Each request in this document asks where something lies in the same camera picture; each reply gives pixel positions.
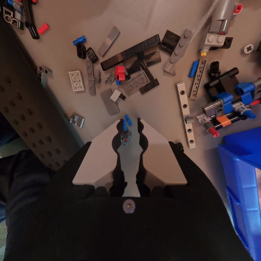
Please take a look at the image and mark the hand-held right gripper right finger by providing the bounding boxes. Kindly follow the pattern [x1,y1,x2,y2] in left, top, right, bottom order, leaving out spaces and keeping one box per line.
[136,118,187,197]

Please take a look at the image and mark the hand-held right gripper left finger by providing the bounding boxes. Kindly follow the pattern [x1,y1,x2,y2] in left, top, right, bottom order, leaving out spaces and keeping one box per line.
[72,119,128,197]

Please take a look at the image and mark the grey lego connector assembly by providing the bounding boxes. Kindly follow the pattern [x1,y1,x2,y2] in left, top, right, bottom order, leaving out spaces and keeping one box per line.
[199,0,244,56]

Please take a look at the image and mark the small dark lego assembly red pin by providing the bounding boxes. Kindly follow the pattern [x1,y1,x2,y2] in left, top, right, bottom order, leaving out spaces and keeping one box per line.
[120,130,132,147]

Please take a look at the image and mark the dark grey wide lego tile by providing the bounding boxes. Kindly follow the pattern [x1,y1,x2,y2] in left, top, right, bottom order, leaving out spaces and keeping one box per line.
[100,89,120,116]

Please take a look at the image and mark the long grey lego liftarm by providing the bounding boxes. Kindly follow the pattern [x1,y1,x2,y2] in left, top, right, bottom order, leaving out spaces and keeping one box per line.
[176,82,196,149]

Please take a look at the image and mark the light grey lego connector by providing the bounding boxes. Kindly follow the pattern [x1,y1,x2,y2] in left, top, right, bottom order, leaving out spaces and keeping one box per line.
[110,89,126,102]

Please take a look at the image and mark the dark grey narrow lego plate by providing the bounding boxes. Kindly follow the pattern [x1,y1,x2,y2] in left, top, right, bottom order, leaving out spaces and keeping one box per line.
[86,60,101,96]

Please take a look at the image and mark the lego axle assembly blue connectors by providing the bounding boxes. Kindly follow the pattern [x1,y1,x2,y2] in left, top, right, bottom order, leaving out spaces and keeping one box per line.
[197,67,261,138]

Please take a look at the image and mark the dark grey thin lego liftarm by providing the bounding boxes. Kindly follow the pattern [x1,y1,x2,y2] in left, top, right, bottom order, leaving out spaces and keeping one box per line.
[189,60,207,99]

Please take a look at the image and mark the red lego connector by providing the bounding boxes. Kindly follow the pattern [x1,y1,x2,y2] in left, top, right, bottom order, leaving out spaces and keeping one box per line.
[114,66,131,81]

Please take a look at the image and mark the dark grey two-hole lego connector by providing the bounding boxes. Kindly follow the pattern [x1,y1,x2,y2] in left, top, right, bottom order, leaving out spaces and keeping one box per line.
[37,66,53,88]

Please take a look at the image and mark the black two-hole lego connector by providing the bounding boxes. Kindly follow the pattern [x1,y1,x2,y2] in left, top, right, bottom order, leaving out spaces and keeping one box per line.
[76,43,87,60]

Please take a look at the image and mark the long black lego beam assembly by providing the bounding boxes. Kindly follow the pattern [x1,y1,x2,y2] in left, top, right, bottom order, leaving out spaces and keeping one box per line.
[100,34,162,97]

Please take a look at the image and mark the dark grey lego plate strip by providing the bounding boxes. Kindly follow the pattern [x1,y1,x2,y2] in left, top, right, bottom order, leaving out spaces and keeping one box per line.
[163,29,193,76]

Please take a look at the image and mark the dark grey narrow lego tile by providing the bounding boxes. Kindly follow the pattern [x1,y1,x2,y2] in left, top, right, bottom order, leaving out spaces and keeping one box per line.
[97,26,121,57]

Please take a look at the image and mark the light grey lego bushing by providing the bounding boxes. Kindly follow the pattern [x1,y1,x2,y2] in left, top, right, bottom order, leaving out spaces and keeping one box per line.
[242,44,255,55]

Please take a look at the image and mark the blue plastic bin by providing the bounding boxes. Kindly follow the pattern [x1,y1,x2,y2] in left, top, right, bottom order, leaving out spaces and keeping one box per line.
[218,126,261,261]

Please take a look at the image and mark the dark grey lego bracket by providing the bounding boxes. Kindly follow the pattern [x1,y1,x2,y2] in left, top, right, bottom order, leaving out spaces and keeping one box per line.
[69,114,85,128]

